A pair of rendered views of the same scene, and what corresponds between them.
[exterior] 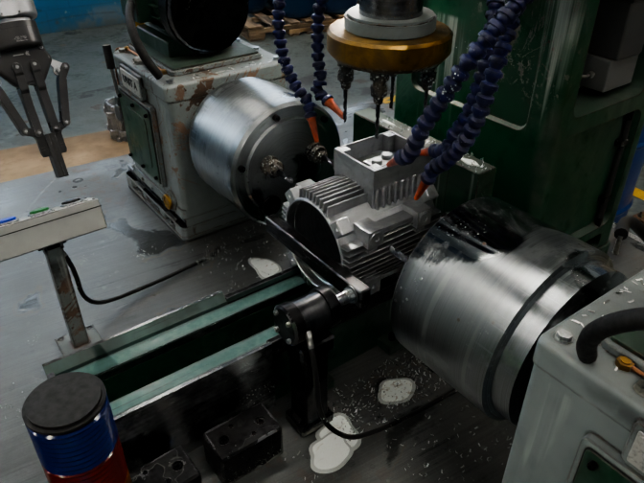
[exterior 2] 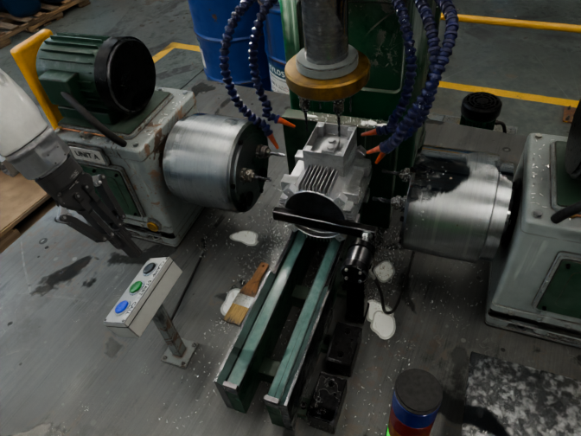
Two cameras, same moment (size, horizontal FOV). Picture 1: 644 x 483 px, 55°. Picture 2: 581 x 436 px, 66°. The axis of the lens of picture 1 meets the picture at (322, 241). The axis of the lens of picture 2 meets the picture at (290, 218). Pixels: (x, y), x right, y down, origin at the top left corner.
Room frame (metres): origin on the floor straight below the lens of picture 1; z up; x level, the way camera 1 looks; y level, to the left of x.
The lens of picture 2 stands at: (0.18, 0.42, 1.80)
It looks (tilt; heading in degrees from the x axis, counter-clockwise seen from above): 46 degrees down; 332
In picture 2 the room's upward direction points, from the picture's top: 8 degrees counter-clockwise
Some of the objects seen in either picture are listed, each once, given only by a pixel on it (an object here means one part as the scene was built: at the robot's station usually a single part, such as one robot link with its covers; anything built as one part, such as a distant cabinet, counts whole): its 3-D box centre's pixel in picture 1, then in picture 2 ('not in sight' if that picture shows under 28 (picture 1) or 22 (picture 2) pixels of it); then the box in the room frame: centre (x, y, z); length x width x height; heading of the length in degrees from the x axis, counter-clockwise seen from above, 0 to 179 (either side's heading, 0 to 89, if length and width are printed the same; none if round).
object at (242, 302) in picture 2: not in sight; (248, 291); (0.87, 0.21, 0.80); 0.21 x 0.05 x 0.01; 123
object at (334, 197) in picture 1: (360, 225); (327, 189); (0.88, -0.06, 1.01); 0.20 x 0.19 x 0.19; 126
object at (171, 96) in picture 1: (199, 126); (137, 161); (1.36, 0.29, 0.99); 0.35 x 0.31 x 0.37; 36
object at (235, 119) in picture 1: (251, 140); (203, 160); (1.17, 0.14, 1.04); 0.37 x 0.25 x 0.25; 36
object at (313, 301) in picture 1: (416, 328); (390, 233); (0.73, -0.15, 0.92); 0.45 x 0.13 x 0.24; 126
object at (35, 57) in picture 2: (170, 53); (98, 118); (1.37, 0.34, 1.16); 0.33 x 0.26 x 0.42; 36
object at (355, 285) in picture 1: (312, 257); (322, 223); (0.79, 0.01, 1.01); 0.26 x 0.04 x 0.03; 36
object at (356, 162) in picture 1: (380, 169); (330, 150); (0.90, -0.10, 1.11); 0.12 x 0.11 x 0.07; 126
